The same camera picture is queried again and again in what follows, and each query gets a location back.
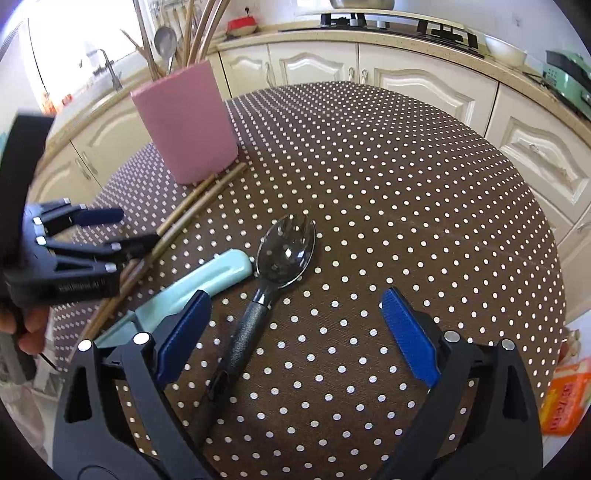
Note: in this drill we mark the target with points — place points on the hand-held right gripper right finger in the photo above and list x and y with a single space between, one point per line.
411 332

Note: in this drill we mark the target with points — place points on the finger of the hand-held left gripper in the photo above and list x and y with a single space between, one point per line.
134 244
99 216

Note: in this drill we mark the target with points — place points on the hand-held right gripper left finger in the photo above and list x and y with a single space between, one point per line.
184 332

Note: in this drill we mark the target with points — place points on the light blue knife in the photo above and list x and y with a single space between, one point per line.
217 272

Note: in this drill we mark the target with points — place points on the pink utensil holder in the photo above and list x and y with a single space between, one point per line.
189 124

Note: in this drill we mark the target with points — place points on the dark wooden chopstick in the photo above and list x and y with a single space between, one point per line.
144 37

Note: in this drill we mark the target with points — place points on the person's left hand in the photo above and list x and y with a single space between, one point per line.
30 325

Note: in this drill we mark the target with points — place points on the brown polka-dot tablecloth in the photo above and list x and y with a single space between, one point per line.
369 207

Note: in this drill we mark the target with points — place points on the metal kitchen faucet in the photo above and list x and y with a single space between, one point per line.
110 69

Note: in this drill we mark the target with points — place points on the orange snack packet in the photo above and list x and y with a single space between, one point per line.
565 399

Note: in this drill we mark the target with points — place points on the red kitchen container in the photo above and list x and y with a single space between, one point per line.
242 25

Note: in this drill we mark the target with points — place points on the cream base kitchen cabinets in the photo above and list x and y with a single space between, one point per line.
415 78

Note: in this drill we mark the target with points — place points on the white ceramic bowl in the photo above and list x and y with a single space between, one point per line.
505 50

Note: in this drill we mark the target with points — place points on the green kitchen appliance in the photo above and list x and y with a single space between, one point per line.
568 76

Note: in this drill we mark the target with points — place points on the black gas stove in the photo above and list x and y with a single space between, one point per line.
401 30

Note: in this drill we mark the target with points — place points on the stainless steel steamer pot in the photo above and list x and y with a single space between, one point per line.
362 3

